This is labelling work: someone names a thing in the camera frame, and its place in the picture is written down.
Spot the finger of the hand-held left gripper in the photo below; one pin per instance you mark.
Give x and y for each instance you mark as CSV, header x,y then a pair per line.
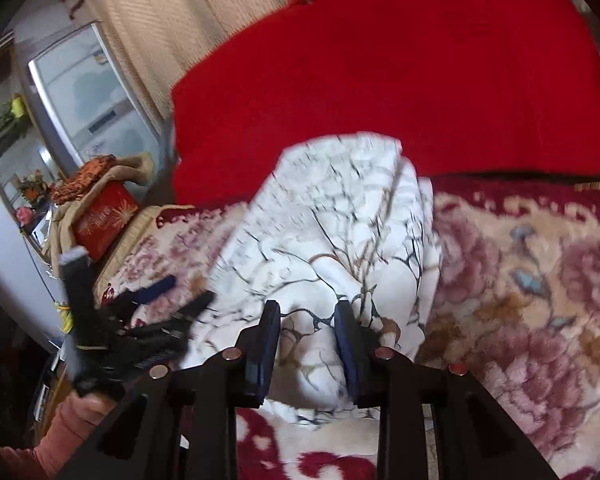
x,y
190,313
155,288

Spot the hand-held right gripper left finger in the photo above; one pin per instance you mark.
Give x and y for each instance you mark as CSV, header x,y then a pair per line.
x,y
265,352

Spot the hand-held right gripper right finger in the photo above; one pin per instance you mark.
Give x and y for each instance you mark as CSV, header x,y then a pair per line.
x,y
347,352

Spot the white branch-patterned garment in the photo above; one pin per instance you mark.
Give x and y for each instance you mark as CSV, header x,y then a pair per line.
x,y
330,210

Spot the person's left forearm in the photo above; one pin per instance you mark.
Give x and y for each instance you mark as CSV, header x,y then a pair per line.
x,y
55,440

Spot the red cardboard box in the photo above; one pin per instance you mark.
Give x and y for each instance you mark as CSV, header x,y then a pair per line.
x,y
105,220

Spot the beige quilted cloth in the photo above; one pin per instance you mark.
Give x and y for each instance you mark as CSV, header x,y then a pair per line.
x,y
130,167

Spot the orange patterned cloth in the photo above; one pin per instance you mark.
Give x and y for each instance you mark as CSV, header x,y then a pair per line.
x,y
85,175

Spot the orange flower bouquet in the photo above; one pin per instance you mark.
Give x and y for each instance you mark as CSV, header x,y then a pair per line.
x,y
32,187

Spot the maroon floral plush blanket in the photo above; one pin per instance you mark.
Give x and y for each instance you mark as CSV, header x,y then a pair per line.
x,y
505,310

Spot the silver refrigerator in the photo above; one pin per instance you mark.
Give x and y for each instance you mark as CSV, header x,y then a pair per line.
x,y
80,90

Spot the green potted plants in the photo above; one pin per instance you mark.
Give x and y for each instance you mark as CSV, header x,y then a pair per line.
x,y
2,120

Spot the cream textured curtain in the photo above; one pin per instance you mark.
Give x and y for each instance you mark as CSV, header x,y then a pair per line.
x,y
155,20

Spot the red plush blanket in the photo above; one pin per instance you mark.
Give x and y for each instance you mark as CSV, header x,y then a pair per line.
x,y
380,60

